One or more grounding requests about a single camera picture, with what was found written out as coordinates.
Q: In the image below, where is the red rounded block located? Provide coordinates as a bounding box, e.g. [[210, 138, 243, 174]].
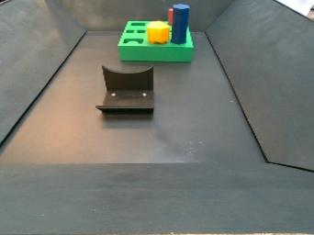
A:
[[168, 8, 172, 26]]

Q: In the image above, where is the black curved fixture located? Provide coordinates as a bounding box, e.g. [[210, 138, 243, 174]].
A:
[[96, 66, 154, 112]]

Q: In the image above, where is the yellow wedge block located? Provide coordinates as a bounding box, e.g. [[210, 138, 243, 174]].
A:
[[146, 21, 169, 44]]

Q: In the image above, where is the blue hexagonal prism block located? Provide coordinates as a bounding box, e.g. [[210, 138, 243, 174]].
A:
[[170, 4, 189, 44]]

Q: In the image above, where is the green shape sorter board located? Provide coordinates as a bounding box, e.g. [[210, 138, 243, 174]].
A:
[[117, 20, 193, 62]]

